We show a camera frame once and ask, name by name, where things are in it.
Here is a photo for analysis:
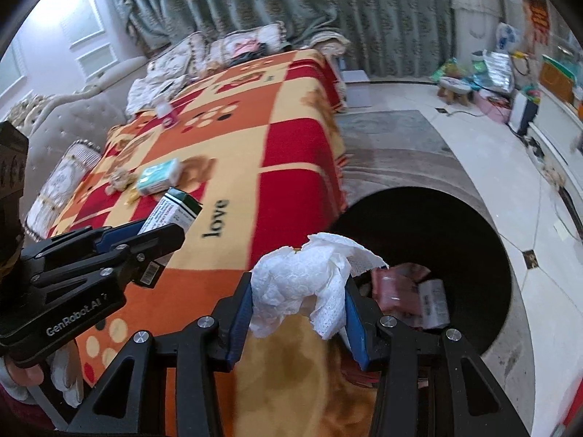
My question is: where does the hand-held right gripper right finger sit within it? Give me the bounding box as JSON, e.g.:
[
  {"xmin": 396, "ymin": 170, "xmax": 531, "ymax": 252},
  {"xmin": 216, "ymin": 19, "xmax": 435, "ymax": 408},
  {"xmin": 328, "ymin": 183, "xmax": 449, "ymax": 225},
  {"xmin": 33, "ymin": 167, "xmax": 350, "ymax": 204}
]
[{"xmin": 344, "ymin": 277, "xmax": 531, "ymax": 437}]

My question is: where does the white crumpled cloth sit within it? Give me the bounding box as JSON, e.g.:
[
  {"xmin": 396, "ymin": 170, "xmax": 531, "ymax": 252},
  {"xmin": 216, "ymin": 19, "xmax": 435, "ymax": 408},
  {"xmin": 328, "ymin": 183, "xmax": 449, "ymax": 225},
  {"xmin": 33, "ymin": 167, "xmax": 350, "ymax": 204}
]
[{"xmin": 125, "ymin": 75, "xmax": 187, "ymax": 114}]

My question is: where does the crumpled brown paper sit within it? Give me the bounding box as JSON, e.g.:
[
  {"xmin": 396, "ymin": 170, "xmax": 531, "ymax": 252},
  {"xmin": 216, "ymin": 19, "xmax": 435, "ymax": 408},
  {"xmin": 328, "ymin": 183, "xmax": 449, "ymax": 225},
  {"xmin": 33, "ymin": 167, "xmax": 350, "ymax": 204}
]
[{"xmin": 106, "ymin": 168, "xmax": 137, "ymax": 194}]

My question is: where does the person's left hand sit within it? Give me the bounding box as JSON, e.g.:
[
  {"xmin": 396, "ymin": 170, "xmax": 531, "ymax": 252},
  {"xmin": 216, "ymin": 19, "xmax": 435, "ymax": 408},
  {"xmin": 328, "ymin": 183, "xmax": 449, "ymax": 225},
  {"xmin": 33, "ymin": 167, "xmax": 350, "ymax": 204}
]
[{"xmin": 0, "ymin": 343, "xmax": 85, "ymax": 408}]

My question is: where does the red and yellow printed blanket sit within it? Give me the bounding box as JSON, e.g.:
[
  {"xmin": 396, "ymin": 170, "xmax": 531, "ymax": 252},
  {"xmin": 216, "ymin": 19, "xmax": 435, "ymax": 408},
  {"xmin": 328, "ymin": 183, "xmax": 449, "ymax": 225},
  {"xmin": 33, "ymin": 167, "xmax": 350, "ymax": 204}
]
[{"xmin": 48, "ymin": 48, "xmax": 379, "ymax": 437}]

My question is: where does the orange box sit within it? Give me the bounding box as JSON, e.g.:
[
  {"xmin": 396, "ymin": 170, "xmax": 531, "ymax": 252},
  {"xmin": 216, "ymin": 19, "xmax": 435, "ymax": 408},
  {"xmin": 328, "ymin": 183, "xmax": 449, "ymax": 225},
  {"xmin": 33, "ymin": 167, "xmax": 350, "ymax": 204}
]
[{"xmin": 540, "ymin": 55, "xmax": 577, "ymax": 103}]

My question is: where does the silver foil bag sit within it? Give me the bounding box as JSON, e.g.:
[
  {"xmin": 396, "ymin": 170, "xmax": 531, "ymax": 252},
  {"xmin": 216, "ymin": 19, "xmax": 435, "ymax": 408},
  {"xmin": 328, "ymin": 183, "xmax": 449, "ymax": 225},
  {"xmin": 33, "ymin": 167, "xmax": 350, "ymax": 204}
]
[{"xmin": 483, "ymin": 50, "xmax": 517, "ymax": 92}]

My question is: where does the silver white pillow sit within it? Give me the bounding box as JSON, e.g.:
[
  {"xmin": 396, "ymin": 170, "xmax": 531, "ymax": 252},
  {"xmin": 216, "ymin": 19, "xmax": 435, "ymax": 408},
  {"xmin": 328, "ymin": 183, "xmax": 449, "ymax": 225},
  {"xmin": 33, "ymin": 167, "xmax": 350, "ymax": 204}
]
[{"xmin": 146, "ymin": 32, "xmax": 208, "ymax": 83}]

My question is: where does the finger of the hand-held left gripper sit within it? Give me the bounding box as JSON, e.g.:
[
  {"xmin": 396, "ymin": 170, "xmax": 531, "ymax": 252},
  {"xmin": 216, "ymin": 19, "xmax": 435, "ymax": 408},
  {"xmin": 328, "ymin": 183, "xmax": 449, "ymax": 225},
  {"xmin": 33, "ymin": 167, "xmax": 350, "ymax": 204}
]
[
  {"xmin": 20, "ymin": 220, "xmax": 149, "ymax": 265},
  {"xmin": 27, "ymin": 223, "xmax": 187, "ymax": 290}
]

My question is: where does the pink storage box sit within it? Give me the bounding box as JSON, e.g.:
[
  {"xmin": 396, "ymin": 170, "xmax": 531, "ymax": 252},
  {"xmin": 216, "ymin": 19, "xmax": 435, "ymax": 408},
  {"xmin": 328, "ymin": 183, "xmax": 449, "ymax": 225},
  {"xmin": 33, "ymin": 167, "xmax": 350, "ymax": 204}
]
[{"xmin": 474, "ymin": 88, "xmax": 511, "ymax": 123}]

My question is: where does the pink print pillow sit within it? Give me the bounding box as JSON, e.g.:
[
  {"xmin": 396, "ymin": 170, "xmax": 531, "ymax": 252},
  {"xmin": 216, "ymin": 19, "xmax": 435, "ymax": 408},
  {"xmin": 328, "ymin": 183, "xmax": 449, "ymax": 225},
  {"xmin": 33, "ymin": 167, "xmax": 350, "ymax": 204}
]
[{"xmin": 207, "ymin": 22, "xmax": 285, "ymax": 62}]

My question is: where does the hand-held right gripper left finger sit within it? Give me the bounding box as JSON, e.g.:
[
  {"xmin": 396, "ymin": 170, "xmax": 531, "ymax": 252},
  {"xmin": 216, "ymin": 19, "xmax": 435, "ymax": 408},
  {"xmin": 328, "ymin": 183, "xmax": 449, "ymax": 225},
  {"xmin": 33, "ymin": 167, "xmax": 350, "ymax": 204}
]
[{"xmin": 67, "ymin": 272, "xmax": 256, "ymax": 437}]

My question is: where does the white striped bolster pillow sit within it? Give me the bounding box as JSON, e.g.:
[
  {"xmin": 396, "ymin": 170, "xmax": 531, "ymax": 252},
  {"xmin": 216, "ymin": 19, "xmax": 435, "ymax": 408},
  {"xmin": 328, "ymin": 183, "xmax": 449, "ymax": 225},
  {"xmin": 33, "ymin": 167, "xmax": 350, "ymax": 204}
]
[{"xmin": 25, "ymin": 141, "xmax": 103, "ymax": 242}]

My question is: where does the pink packet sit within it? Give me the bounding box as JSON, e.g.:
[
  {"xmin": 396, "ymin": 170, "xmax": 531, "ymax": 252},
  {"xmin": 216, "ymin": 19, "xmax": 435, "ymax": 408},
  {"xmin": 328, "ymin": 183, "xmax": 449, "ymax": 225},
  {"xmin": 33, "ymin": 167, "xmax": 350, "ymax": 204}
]
[{"xmin": 371, "ymin": 264, "xmax": 431, "ymax": 324}]

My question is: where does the small patterned stool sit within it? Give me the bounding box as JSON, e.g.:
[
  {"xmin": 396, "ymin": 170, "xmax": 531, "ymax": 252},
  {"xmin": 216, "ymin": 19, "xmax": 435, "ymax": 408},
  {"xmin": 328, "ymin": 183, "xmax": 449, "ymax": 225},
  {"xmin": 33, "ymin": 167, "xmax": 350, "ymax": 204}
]
[{"xmin": 437, "ymin": 77, "xmax": 474, "ymax": 107}]

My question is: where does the white tissue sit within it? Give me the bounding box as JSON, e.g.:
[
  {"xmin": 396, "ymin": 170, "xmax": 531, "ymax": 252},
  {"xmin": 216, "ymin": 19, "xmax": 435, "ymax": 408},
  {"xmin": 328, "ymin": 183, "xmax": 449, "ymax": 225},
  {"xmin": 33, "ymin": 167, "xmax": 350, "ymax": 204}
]
[{"xmin": 248, "ymin": 232, "xmax": 390, "ymax": 341}]

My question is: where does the white bottle with pink label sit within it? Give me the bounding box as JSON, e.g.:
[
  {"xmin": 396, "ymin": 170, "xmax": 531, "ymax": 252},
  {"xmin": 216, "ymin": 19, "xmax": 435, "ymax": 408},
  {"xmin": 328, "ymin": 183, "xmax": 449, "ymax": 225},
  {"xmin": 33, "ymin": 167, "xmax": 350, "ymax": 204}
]
[{"xmin": 156, "ymin": 100, "xmax": 178, "ymax": 128}]

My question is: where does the green tissue packet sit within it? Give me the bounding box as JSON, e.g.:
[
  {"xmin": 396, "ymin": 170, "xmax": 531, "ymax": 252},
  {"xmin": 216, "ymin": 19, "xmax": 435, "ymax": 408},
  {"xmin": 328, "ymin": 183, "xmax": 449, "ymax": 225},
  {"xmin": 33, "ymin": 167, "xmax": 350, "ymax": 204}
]
[{"xmin": 136, "ymin": 158, "xmax": 183, "ymax": 196}]

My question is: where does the green patterned curtain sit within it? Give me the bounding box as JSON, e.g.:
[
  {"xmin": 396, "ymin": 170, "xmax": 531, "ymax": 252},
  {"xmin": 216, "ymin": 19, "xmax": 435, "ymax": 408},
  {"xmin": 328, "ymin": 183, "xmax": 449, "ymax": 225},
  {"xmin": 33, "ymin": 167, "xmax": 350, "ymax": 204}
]
[{"xmin": 107, "ymin": 0, "xmax": 456, "ymax": 80}]

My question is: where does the grey floor rug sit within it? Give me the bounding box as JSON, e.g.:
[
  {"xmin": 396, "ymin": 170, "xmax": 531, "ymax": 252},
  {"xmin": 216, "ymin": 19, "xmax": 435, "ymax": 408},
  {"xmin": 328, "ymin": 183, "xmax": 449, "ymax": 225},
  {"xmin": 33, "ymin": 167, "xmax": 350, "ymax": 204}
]
[{"xmin": 334, "ymin": 109, "xmax": 538, "ymax": 433}]

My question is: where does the white low cabinet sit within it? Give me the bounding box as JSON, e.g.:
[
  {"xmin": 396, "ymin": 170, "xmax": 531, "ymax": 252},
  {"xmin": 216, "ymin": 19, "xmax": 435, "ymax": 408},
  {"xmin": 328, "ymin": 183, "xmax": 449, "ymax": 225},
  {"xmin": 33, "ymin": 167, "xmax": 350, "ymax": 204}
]
[{"xmin": 528, "ymin": 95, "xmax": 583, "ymax": 219}]

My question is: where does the green and white medicine box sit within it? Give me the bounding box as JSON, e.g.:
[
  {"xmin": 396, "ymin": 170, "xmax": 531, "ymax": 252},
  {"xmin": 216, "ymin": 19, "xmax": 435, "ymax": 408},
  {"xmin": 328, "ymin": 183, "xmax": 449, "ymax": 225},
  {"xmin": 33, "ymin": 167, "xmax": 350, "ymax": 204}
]
[{"xmin": 136, "ymin": 186, "xmax": 204, "ymax": 288}]

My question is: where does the black trash bin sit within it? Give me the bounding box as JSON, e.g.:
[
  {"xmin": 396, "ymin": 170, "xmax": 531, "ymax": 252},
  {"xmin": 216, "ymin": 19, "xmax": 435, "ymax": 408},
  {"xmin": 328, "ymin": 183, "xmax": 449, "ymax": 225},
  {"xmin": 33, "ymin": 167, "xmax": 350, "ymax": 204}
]
[{"xmin": 325, "ymin": 186, "xmax": 513, "ymax": 360}]

